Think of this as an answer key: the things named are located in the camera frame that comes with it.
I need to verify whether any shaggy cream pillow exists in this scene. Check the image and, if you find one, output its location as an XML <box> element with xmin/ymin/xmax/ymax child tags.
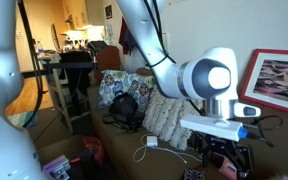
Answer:
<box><xmin>142</xmin><ymin>84</ymin><xmax>205</xmax><ymax>152</ymax></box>

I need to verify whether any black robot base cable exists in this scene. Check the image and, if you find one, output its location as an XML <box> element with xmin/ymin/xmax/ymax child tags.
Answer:
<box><xmin>17</xmin><ymin>0</ymin><xmax>45</xmax><ymax>129</ymax></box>

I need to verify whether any black camera with strap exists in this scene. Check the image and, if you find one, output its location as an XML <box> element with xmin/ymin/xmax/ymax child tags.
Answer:
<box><xmin>102</xmin><ymin>112</ymin><xmax>147</xmax><ymax>134</ymax></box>

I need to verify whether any clear water bottle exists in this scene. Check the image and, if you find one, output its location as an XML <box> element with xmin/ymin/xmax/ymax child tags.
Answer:
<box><xmin>37</xmin><ymin>40</ymin><xmax>46</xmax><ymax>56</ymax></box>

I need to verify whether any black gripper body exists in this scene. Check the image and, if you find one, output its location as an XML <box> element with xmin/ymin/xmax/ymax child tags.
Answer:
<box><xmin>202</xmin><ymin>132</ymin><xmax>243</xmax><ymax>158</ymax></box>

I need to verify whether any black bag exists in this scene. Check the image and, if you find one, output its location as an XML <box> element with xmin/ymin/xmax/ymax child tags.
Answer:
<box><xmin>108</xmin><ymin>90</ymin><xmax>139</xmax><ymax>118</ymax></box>

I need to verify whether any red bag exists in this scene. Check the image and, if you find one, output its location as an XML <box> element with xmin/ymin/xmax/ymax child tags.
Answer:
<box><xmin>82</xmin><ymin>135</ymin><xmax>106</xmax><ymax>167</ymax></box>

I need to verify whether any red framed picture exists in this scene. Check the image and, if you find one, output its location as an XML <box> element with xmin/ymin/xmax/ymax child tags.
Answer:
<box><xmin>240</xmin><ymin>48</ymin><xmax>288</xmax><ymax>118</ymax></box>

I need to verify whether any purple and white box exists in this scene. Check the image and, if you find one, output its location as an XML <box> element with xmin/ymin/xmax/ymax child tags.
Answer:
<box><xmin>43</xmin><ymin>154</ymin><xmax>72</xmax><ymax>180</ymax></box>

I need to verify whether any floral patterned pillow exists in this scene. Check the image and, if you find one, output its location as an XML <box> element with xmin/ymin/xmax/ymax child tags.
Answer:
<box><xmin>98</xmin><ymin>69</ymin><xmax>158</xmax><ymax>113</ymax></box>

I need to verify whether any white power adapter with cable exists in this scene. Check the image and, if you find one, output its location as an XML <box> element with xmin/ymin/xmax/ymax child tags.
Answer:
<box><xmin>132</xmin><ymin>133</ymin><xmax>203</xmax><ymax>165</ymax></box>

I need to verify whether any small dark wall poster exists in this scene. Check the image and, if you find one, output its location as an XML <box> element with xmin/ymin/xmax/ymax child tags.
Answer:
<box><xmin>104</xmin><ymin>3</ymin><xmax>114</xmax><ymax>20</ymax></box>

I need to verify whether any reddish brown chair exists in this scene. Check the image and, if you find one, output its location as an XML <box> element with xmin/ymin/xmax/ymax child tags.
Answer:
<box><xmin>95</xmin><ymin>45</ymin><xmax>122</xmax><ymax>83</ymax></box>

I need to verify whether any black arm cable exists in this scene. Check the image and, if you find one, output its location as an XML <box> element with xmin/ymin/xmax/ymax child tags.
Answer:
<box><xmin>143</xmin><ymin>0</ymin><xmax>177</xmax><ymax>68</ymax></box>

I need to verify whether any black cloth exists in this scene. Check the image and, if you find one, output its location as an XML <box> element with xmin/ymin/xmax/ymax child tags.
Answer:
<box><xmin>58</xmin><ymin>50</ymin><xmax>95</xmax><ymax>98</ymax></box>

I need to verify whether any blue patterned coaster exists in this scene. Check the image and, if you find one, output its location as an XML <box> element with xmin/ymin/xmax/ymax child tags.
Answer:
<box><xmin>183</xmin><ymin>168</ymin><xmax>206</xmax><ymax>180</ymax></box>

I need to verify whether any wooden kitchen cabinet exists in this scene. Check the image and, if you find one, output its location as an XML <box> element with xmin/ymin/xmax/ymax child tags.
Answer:
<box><xmin>62</xmin><ymin>0</ymin><xmax>89</xmax><ymax>30</ymax></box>

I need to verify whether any brown leather sofa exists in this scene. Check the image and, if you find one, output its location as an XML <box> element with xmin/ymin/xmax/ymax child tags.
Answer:
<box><xmin>37</xmin><ymin>68</ymin><xmax>288</xmax><ymax>180</ymax></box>

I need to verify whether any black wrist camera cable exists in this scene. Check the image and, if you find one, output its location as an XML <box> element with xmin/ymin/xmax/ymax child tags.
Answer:
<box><xmin>242</xmin><ymin>114</ymin><xmax>284</xmax><ymax>148</ymax></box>

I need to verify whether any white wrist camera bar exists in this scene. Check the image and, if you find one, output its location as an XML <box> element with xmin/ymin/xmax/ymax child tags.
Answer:
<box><xmin>179</xmin><ymin>114</ymin><xmax>248</xmax><ymax>143</ymax></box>

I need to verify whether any teal patterned rug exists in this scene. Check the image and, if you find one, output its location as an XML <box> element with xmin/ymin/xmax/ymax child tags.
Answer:
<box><xmin>7</xmin><ymin>110</ymin><xmax>40</xmax><ymax>130</ymax></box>

